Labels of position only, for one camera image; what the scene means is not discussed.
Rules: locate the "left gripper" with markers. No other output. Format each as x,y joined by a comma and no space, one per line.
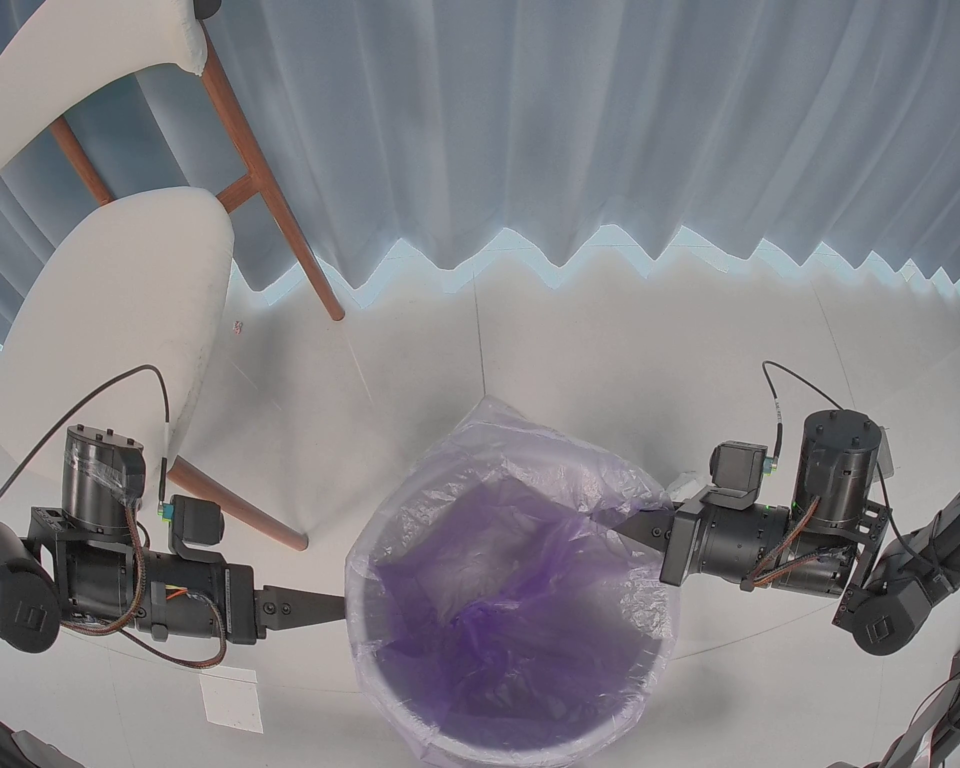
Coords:
199,600

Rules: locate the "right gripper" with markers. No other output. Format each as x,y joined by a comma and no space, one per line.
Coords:
739,544

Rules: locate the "pale blue curtain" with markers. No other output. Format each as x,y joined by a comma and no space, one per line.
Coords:
525,112

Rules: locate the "white trash bin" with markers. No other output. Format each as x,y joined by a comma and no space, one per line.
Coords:
517,759

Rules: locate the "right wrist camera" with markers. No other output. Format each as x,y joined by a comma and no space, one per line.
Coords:
739,469

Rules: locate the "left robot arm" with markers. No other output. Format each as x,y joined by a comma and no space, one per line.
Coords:
97,480

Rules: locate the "crumpled white paper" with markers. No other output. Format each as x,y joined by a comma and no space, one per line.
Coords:
690,481

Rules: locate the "purple plastic bag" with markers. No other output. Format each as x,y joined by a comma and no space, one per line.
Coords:
487,570

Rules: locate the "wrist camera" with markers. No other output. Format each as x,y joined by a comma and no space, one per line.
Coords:
199,521
739,469

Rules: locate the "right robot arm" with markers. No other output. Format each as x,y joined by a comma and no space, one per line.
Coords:
840,472

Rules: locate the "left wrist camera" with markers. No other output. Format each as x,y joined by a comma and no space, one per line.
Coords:
199,521

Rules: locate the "cream padded wooden chair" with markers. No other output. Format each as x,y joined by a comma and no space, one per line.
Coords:
127,300

